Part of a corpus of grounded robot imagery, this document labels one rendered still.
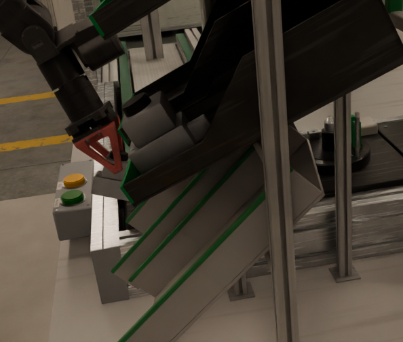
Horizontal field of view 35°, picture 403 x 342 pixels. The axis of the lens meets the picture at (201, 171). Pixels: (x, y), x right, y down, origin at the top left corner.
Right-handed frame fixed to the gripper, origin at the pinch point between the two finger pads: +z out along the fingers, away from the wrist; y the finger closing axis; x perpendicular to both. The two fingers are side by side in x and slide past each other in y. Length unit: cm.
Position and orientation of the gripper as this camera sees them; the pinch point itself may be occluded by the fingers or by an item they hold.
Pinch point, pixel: (117, 164)
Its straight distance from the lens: 101.5
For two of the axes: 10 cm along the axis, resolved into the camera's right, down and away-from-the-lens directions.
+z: 4.8, 8.5, 2.1
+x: -8.8, 4.7, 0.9
